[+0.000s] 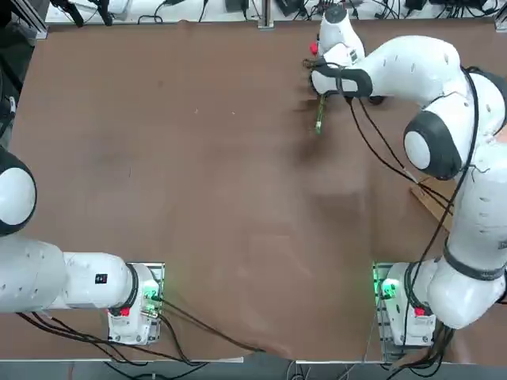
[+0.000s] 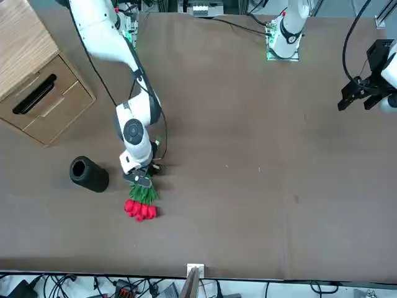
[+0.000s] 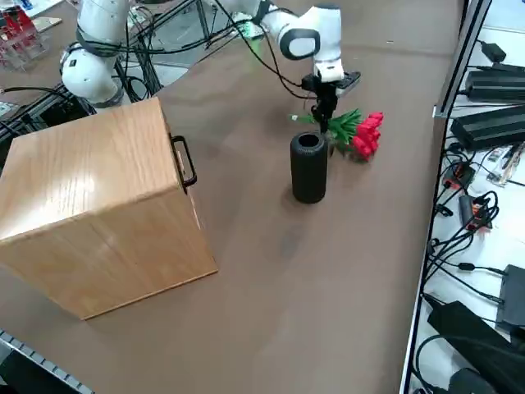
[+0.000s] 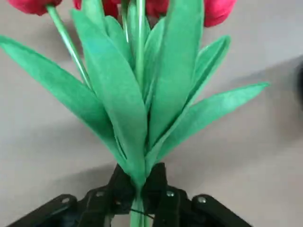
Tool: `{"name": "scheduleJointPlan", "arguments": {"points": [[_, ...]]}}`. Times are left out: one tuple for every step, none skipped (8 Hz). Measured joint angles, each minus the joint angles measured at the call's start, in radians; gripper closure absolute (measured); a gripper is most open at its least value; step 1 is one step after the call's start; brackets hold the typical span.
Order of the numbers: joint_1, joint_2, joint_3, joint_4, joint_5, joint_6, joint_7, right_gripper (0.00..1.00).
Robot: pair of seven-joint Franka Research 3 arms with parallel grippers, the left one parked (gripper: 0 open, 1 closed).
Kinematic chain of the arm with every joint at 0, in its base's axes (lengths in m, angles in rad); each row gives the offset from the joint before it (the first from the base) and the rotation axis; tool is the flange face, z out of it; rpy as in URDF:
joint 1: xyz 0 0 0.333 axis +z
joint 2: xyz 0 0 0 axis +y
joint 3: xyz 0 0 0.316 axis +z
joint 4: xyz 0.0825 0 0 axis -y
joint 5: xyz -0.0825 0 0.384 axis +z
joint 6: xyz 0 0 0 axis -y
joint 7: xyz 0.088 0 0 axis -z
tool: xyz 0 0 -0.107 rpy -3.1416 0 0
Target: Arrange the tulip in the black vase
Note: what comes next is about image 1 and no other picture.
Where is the black tripod leg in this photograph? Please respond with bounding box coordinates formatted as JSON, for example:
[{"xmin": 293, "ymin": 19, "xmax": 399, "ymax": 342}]
[
  {"xmin": 51, "ymin": 0, "xmax": 85, "ymax": 28},
  {"xmin": 89, "ymin": 0, "xmax": 114, "ymax": 27}
]

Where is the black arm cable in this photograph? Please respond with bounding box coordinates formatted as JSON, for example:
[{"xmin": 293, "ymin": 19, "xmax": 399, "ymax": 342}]
[{"xmin": 344, "ymin": 94, "xmax": 456, "ymax": 286}]

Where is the aluminium frame post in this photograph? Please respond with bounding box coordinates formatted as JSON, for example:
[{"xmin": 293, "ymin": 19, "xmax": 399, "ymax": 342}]
[{"xmin": 257, "ymin": 0, "xmax": 275, "ymax": 29}]

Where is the aluminium frame rail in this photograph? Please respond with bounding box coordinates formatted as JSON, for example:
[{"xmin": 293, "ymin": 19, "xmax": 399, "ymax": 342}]
[{"xmin": 11, "ymin": 0, "xmax": 49, "ymax": 40}]

